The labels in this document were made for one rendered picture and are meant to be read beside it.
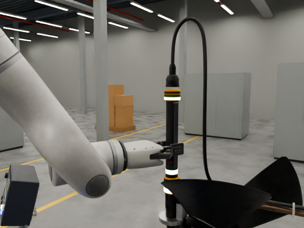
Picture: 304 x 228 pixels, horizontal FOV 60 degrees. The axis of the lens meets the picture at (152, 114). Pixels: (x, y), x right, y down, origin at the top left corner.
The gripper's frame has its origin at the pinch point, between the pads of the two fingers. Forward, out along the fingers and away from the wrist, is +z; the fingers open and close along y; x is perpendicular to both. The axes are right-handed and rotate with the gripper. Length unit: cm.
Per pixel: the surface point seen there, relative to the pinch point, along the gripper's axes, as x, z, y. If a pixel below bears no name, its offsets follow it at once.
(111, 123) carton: -128, 269, -800
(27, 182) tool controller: -23, -34, -57
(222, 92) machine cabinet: -20, 512, -518
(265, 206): -11.8, 13.0, 20.1
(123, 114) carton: -96, 298, -759
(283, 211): -12.0, 15.2, 23.2
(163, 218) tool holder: -19.7, -3.0, 0.1
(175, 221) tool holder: -19.7, -1.2, 3.0
